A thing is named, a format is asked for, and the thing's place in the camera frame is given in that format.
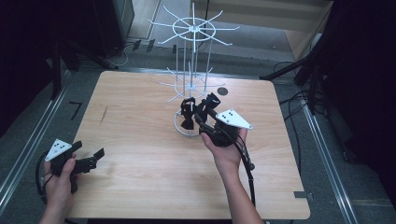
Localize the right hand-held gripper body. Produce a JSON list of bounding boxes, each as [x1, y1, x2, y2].
[[200, 107, 254, 147]]

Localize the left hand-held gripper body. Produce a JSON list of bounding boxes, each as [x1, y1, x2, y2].
[[45, 138, 97, 194]]

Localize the white wire display rack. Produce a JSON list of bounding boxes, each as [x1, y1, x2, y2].
[[147, 2, 241, 138]]

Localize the person's right hand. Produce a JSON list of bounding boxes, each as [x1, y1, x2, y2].
[[200, 128, 248, 180]]

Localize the person's left hand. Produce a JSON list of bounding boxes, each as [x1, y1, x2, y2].
[[42, 151, 79, 217]]

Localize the black tape floor mark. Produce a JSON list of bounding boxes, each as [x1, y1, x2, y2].
[[69, 101, 84, 121]]

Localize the black stand leg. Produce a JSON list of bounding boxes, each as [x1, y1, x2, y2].
[[50, 39, 64, 101]]

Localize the grey tape piece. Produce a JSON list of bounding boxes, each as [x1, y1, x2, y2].
[[293, 190, 315, 201]]

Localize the dark cabinet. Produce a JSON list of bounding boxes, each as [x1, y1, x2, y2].
[[92, 0, 135, 59]]

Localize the metal floor rail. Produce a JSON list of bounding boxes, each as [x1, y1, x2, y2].
[[298, 101, 360, 224], [0, 70, 73, 208]]

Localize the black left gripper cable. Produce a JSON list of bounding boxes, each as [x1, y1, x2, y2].
[[35, 151, 52, 206]]

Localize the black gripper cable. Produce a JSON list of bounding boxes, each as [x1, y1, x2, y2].
[[35, 151, 52, 206], [231, 130, 257, 207]]

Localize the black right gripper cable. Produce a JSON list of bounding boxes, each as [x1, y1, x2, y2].
[[231, 130, 257, 207]]

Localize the black floor cables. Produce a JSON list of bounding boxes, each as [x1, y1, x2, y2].
[[273, 61, 331, 162]]

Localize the black stand frame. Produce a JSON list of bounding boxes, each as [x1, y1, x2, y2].
[[259, 31, 335, 116]]

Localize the white floor cable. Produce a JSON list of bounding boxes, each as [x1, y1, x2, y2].
[[113, 42, 138, 69]]

